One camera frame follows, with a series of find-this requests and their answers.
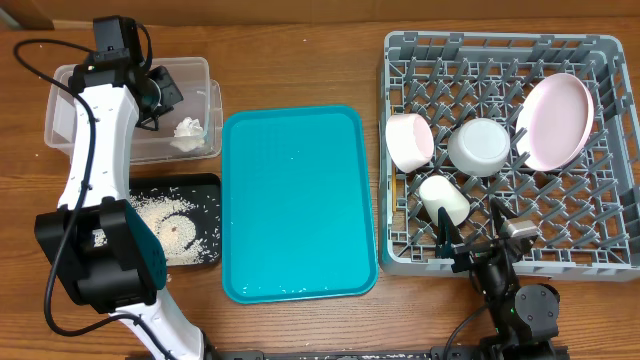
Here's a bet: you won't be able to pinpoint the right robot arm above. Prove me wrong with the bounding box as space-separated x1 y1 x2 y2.
430 198 570 360

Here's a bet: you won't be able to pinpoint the small bowl with food scraps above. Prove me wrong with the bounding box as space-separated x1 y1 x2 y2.
385 113 434 173

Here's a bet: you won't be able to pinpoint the grey dishwasher rack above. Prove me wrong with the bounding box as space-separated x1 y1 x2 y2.
378 31 639 282

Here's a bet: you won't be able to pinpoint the white round bowl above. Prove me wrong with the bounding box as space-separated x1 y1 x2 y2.
447 118 511 177

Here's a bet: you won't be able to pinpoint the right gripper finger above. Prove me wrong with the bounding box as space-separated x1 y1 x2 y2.
489 197 517 228
435 207 463 256

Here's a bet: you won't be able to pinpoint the black rectangular tray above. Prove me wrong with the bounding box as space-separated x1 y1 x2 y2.
128 172 222 267

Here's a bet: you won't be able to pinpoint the white paper cup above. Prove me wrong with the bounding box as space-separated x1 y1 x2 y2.
418 175 470 226

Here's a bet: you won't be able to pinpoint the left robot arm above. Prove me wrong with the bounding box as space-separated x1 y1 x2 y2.
34 16 217 359

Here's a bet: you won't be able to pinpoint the spilled rice food scraps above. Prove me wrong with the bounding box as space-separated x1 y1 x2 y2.
128 185 222 266

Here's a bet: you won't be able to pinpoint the clear plastic storage bin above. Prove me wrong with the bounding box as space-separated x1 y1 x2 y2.
44 57 224 165

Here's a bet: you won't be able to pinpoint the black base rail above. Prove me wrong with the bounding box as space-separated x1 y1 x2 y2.
217 346 570 360

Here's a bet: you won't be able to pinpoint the teal serving tray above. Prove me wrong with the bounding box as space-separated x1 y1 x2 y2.
221 105 378 304

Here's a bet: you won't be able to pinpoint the pink round plate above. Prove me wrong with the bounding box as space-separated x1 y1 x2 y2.
516 73 595 172

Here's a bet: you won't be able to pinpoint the white napkin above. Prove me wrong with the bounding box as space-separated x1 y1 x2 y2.
170 117 205 152

